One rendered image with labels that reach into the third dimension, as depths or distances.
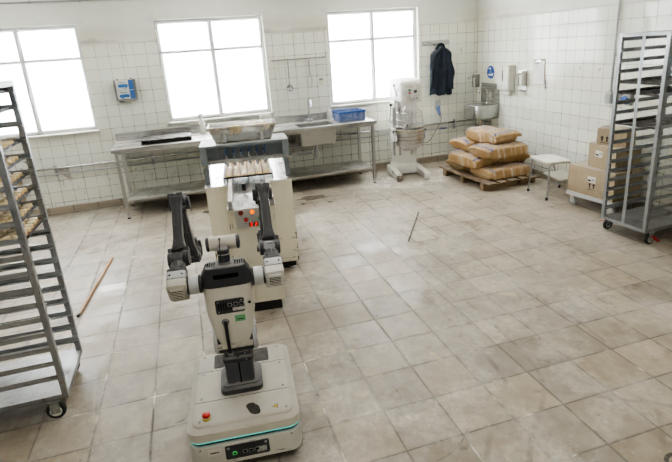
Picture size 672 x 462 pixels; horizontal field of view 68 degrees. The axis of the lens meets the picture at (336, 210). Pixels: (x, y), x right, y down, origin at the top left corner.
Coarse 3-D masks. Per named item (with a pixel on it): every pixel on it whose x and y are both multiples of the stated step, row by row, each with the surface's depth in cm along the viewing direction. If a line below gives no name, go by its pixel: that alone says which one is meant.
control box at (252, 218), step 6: (240, 210) 351; (246, 210) 352; (258, 210) 353; (240, 216) 352; (246, 216) 353; (252, 216) 354; (258, 216) 354; (240, 222) 353; (246, 222) 354; (252, 222) 355; (258, 222) 356
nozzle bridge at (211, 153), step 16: (208, 144) 413; (224, 144) 408; (240, 144) 409; (256, 144) 420; (272, 144) 422; (208, 160) 416; (224, 160) 414; (240, 160) 416; (288, 160) 431; (208, 176) 422
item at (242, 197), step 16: (240, 192) 393; (272, 208) 358; (272, 224) 361; (240, 240) 360; (256, 240) 363; (240, 256) 364; (256, 256) 366; (256, 288) 374; (272, 288) 376; (256, 304) 381; (272, 304) 383
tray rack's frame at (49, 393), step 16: (64, 352) 318; (80, 352) 317; (0, 368) 306; (48, 368) 302; (64, 368) 301; (0, 384) 290; (48, 384) 287; (0, 400) 276; (16, 400) 275; (32, 400) 274; (48, 400) 276
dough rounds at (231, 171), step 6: (246, 162) 469; (252, 162) 462; (228, 168) 441; (234, 168) 439; (240, 168) 447; (246, 168) 440; (252, 168) 434; (258, 168) 433; (264, 168) 431; (228, 174) 420; (234, 174) 417; (240, 174) 424; (246, 174) 418; (252, 174) 418
